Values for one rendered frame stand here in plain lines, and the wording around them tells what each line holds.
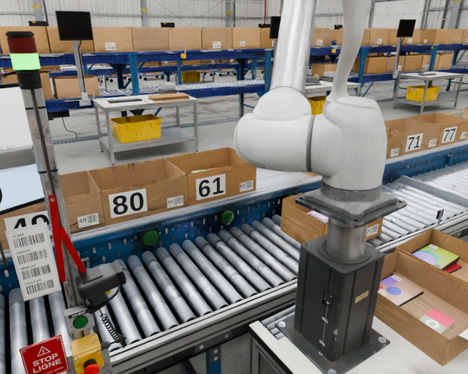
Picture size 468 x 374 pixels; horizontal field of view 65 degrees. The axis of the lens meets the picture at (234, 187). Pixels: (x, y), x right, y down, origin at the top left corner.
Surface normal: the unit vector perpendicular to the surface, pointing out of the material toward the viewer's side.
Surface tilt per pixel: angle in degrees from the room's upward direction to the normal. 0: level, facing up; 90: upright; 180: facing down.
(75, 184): 90
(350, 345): 90
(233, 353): 0
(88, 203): 90
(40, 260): 90
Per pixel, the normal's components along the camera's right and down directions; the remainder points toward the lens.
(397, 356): 0.00, -0.92
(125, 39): 0.52, 0.33
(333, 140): -0.40, 0.17
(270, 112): -0.36, -0.37
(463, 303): -0.86, 0.18
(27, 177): 0.77, 0.18
